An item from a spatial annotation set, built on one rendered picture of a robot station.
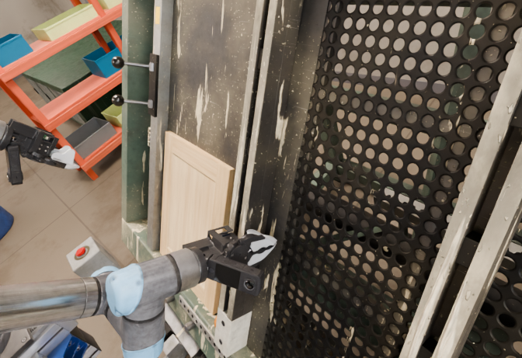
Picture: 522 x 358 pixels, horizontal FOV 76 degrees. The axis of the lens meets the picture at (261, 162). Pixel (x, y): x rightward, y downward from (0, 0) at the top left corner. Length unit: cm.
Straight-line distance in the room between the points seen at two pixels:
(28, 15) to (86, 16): 600
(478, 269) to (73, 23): 356
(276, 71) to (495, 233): 45
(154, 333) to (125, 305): 10
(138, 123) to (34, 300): 87
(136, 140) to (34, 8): 842
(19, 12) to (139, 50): 834
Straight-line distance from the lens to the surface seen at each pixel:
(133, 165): 147
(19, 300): 71
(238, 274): 67
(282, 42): 69
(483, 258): 50
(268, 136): 71
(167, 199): 123
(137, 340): 70
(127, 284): 62
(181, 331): 136
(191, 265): 66
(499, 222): 48
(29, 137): 109
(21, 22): 966
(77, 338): 145
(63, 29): 366
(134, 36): 137
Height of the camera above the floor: 184
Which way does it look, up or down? 40 degrees down
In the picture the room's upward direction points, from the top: 23 degrees counter-clockwise
